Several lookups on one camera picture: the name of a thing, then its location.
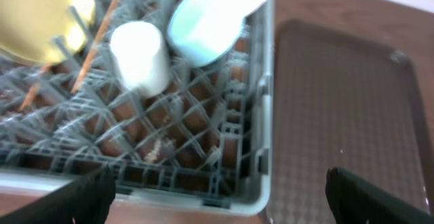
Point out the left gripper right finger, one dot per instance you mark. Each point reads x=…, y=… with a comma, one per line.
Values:
x=354, y=200

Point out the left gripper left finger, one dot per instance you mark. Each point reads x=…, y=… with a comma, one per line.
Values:
x=85, y=200

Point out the pale green cup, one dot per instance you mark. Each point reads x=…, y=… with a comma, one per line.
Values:
x=141, y=58

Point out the yellow plate with scraps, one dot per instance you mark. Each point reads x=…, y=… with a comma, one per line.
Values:
x=29, y=26

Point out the wooden chopstick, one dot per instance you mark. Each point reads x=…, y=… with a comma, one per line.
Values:
x=87, y=64
x=32, y=93

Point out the light blue bowl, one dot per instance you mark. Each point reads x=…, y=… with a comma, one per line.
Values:
x=201, y=31

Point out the grey plastic dishwasher rack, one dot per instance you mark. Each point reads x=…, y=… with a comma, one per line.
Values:
x=202, y=145

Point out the dark brown serving tray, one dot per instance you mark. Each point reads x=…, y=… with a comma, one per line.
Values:
x=348, y=102

